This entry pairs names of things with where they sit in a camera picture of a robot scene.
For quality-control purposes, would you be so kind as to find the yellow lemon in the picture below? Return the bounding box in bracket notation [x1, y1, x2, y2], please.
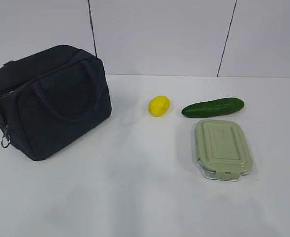
[148, 95, 170, 117]

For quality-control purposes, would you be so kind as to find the green cucumber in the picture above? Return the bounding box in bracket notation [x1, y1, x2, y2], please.
[182, 97, 244, 118]

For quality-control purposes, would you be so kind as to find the green lidded glass container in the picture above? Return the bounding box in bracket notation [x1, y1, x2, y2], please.
[195, 119, 253, 181]

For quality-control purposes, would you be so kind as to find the dark navy lunch bag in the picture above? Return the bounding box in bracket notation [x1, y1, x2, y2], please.
[0, 45, 112, 161]

